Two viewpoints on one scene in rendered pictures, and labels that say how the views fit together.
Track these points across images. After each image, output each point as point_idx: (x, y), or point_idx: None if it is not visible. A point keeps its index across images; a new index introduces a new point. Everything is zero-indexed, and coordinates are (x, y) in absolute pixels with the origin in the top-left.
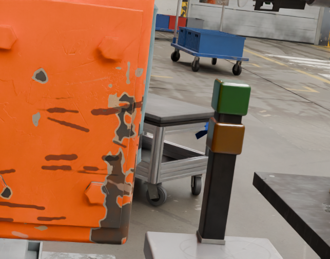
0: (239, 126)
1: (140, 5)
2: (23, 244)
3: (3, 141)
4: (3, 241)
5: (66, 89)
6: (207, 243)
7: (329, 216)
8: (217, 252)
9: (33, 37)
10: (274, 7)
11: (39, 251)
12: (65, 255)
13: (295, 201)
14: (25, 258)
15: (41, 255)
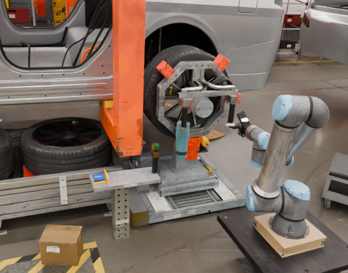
0: (153, 152)
1: (118, 125)
2: (200, 173)
3: (113, 137)
4: (199, 170)
5: (115, 133)
6: (151, 172)
7: (258, 214)
8: (148, 173)
9: (114, 125)
10: (241, 135)
11: (212, 180)
12: (235, 190)
13: None
14: (197, 176)
15: (210, 180)
